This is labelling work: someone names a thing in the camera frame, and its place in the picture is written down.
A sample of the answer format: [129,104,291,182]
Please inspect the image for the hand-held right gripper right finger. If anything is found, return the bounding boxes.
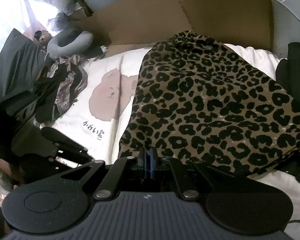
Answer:
[149,147,240,200]

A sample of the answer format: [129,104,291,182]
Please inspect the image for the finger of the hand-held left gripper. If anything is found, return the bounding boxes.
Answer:
[40,127,89,157]
[46,152,95,172]

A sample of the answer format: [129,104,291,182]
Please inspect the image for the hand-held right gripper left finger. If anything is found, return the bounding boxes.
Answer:
[61,147,147,200]

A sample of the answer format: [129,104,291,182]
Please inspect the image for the leopard print garment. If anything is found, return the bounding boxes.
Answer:
[119,29,300,177]

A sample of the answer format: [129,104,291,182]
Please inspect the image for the black folded clothes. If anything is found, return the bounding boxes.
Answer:
[275,42,300,178]

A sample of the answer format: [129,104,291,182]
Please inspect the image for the bear printed blanket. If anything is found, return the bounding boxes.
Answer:
[40,44,300,230]

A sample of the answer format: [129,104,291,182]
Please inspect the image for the floral patterned garment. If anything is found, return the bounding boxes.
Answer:
[47,54,88,115]

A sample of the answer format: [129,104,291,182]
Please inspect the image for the dark green pillow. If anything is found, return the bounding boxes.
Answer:
[0,28,49,105]

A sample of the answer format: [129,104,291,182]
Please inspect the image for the grey neck pillow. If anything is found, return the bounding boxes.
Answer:
[47,29,94,60]

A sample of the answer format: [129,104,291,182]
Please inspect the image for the dark cloth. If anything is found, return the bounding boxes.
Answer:
[89,44,108,57]

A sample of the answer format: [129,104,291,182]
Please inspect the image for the brown teddy bear toy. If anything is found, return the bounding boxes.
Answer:
[34,30,53,49]

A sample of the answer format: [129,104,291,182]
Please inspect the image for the clear plastic bag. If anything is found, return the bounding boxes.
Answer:
[47,12,70,30]

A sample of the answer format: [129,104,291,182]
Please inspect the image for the white curtain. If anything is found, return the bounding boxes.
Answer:
[0,0,40,50]

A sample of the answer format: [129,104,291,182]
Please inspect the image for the brown cardboard sheet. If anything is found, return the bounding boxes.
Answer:
[67,0,275,55]

